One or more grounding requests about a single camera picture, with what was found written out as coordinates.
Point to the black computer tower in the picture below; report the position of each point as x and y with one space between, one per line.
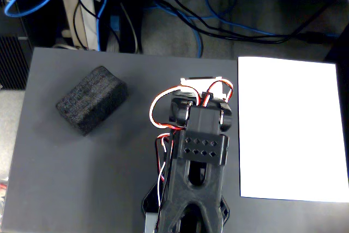
11 64

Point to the grey base clamp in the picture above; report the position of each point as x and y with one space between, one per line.
151 223

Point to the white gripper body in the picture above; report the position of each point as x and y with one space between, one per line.
202 79

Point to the white paper sheet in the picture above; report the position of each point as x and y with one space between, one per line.
286 129

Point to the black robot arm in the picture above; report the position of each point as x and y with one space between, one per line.
201 124

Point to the beige desk panel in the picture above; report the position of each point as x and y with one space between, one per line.
87 25

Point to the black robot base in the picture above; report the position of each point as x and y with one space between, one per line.
150 200

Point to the black foam cube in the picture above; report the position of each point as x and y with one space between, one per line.
90 102

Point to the dark grey board mat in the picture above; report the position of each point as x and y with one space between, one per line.
81 175

